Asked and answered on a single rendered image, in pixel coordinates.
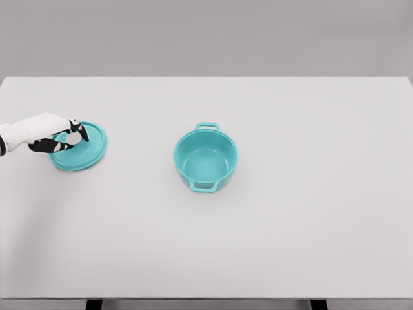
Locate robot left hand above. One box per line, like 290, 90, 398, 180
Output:
18, 112, 90, 154

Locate teal pot lid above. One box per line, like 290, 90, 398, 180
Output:
47, 121, 108, 172

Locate teal pot with handles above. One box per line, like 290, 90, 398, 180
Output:
174, 122, 239, 194

